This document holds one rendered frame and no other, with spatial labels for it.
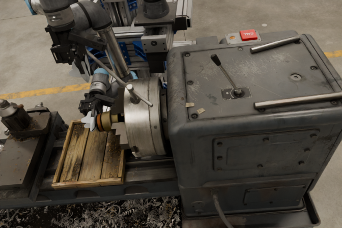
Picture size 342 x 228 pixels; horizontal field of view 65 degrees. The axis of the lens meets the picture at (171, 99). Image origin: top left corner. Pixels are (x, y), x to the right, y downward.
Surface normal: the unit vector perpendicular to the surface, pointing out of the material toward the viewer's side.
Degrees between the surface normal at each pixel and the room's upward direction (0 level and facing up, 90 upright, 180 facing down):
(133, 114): 37
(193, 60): 0
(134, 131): 57
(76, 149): 0
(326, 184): 1
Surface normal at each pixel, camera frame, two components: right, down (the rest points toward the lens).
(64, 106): -0.12, -0.69
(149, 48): -0.08, 0.73
